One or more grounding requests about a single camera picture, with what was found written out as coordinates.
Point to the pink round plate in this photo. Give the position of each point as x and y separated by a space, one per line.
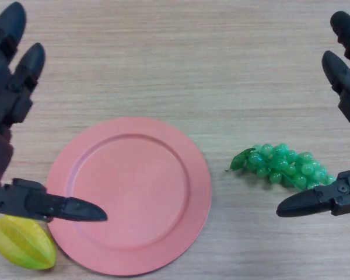
134 186

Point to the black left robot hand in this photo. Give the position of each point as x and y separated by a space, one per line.
6 96

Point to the green grape bunch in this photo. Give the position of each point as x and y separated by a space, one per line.
280 167

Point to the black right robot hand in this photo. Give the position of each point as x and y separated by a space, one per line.
348 96

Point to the yellow-green starfruit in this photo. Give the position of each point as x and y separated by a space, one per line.
23 245

